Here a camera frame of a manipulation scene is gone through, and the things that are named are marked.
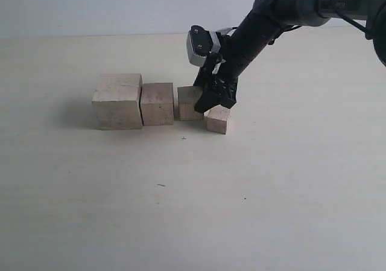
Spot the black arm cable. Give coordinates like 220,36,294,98
268,0,375,47

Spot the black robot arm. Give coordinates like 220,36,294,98
186,0,385,113

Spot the second largest wooden cube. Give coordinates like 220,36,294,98
141,83,174,126

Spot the smallest wooden cube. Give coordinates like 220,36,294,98
206,105,230,135

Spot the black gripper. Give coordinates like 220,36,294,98
194,14,286,113

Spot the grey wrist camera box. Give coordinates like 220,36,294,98
186,25,221,67

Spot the third largest wooden cube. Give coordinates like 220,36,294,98
177,86,204,121

